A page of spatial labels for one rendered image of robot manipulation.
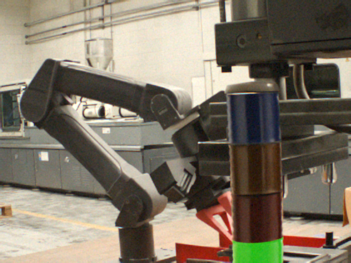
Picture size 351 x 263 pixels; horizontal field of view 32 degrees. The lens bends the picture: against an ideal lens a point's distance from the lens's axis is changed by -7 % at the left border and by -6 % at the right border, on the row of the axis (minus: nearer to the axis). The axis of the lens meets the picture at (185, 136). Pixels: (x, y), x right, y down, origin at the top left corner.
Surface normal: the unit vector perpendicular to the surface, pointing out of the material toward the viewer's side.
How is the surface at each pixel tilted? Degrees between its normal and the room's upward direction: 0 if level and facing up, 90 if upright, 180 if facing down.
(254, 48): 90
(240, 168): 76
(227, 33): 90
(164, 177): 91
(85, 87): 94
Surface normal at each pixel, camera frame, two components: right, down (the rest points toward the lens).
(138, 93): -0.34, 0.02
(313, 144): 0.76, 0.00
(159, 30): -0.70, 0.07
